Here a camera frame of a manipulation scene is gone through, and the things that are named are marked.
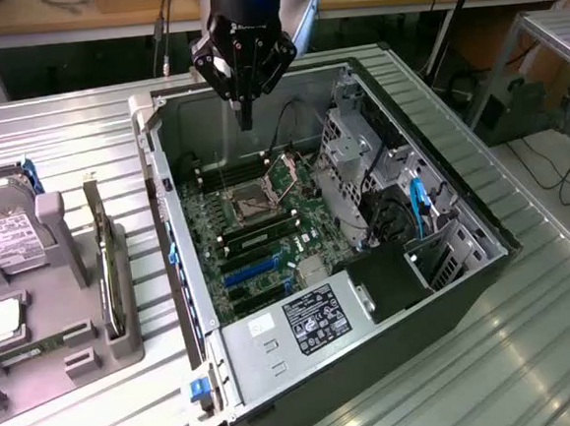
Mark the CPU socket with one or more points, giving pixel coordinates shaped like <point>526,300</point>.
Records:
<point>250,206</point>

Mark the grey power supply unit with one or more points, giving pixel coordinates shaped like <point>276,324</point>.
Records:
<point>256,353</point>

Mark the blue case latch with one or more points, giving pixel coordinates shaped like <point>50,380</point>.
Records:
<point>196,390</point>

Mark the black plastic shroud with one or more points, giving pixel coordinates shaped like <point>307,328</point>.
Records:
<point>384,279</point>

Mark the grey corner fixture block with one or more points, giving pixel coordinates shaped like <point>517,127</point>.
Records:
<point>141,106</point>

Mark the metal socket cover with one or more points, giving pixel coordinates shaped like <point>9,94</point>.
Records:
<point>282,174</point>

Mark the silver drive cage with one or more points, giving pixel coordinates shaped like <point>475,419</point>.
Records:
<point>344,154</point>

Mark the black RAM slot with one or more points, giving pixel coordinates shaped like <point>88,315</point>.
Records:
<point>242,166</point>
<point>242,171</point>
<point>261,223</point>
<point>242,177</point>
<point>262,234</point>
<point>241,160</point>
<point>261,229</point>
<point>262,240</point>

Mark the thin metal locking lever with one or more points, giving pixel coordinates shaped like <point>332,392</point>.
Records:
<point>223,178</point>

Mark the hard disk with blue rails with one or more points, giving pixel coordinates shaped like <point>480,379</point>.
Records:
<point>5,235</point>

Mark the long black expansion slot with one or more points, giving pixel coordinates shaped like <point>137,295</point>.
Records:
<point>247,264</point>
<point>259,300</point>

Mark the short black expansion slot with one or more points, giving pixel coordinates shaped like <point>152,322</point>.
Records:
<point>237,293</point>

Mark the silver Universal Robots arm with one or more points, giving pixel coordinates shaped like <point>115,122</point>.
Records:
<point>306,19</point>

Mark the grey parts rack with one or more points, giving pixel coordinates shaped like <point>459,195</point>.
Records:
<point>51,310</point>

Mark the dark grey box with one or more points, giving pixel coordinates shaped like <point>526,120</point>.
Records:
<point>509,111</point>

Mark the green motherboard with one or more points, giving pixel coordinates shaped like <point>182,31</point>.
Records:
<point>310,221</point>

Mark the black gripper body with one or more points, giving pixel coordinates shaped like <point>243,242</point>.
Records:
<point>244,9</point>

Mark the metal disk bay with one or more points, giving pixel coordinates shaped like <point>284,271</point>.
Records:
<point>446,259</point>

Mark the open black PC case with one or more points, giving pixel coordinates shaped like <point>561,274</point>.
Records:
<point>376,364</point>

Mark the metal frame table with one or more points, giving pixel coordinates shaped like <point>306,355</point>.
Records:
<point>557,33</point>

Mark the silver chipset heatsink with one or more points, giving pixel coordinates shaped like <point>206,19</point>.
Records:
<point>313,270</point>

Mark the green RAM stick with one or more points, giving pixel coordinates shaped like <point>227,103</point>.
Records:
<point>39,347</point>

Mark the wooden workbench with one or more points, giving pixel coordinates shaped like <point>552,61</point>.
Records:
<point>77,19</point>

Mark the NVIDIA graphics card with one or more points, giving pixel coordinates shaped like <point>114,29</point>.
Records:
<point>107,266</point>

